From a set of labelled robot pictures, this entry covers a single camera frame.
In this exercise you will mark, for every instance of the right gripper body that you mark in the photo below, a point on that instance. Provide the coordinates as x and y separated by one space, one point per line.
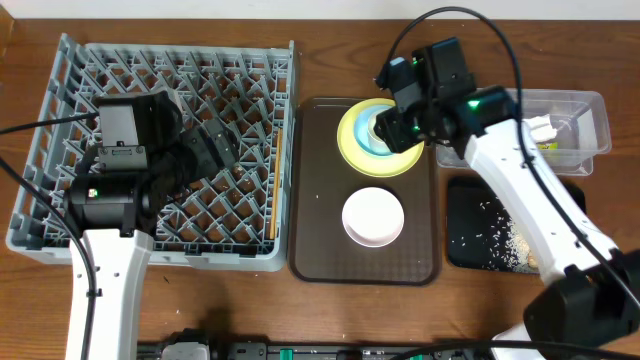
408 129

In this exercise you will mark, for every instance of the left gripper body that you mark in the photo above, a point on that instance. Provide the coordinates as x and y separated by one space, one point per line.
211 150

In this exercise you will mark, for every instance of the wooden chopstick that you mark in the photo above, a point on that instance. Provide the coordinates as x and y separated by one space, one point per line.
273 222

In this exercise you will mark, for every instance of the white napkin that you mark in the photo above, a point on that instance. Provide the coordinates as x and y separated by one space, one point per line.
541 129

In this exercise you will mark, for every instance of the green yellow snack wrapper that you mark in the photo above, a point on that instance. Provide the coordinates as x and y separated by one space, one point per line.
546 147

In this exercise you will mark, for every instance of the pink bowl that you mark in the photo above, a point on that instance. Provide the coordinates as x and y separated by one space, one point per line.
373 217

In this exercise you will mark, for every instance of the white plastic cup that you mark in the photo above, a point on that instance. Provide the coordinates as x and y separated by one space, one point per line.
375 143

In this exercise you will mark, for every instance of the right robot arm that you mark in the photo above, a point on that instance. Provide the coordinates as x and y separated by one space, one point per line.
591 288

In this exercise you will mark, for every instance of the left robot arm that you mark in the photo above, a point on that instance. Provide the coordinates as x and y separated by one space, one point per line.
145 158

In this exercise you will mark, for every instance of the grey plastic dish rack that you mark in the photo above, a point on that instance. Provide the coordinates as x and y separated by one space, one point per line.
223 222

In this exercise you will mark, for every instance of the light blue bowl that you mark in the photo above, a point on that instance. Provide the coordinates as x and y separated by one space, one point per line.
360 126

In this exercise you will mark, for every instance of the yellow plate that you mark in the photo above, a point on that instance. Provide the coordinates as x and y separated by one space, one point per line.
365 163

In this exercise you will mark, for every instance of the brown serving tray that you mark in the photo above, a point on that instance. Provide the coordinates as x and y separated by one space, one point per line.
320 251

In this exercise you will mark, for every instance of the black tray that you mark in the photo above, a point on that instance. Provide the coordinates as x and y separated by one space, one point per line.
467 188

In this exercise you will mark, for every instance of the clear plastic bin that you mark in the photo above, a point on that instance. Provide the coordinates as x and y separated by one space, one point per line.
582 123

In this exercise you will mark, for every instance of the spilled rice pile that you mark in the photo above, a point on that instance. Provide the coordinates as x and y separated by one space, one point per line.
483 236

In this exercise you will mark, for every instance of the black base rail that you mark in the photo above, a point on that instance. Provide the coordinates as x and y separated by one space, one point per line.
197 344

